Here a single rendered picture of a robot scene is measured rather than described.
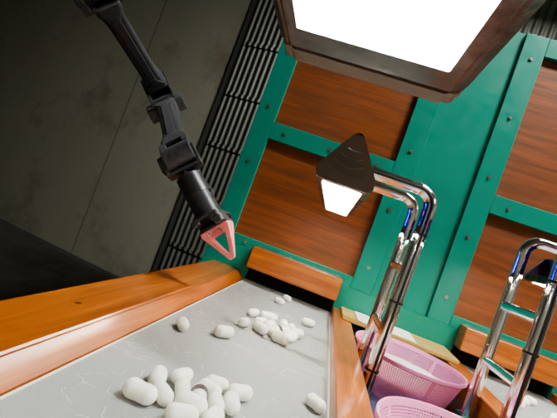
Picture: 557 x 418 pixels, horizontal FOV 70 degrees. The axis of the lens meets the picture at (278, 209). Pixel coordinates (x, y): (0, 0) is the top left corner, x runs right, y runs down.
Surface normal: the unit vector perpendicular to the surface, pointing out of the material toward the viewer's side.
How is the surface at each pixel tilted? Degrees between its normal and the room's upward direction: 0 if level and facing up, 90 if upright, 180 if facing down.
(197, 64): 90
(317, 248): 90
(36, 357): 45
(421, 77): 180
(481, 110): 90
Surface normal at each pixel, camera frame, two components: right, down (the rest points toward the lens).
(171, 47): -0.29, -0.13
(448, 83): -0.34, 0.94
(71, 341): 0.90, -0.43
